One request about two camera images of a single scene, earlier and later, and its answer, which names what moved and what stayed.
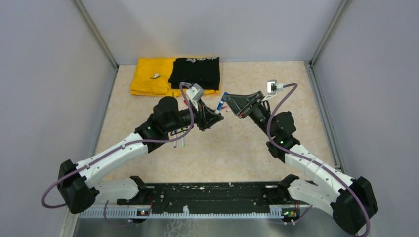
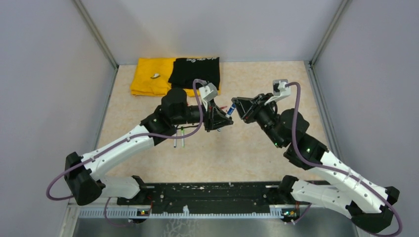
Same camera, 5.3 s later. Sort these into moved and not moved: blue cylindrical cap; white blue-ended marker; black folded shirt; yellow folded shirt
Moved: blue cylindrical cap
Not moved: black folded shirt; yellow folded shirt; white blue-ended marker
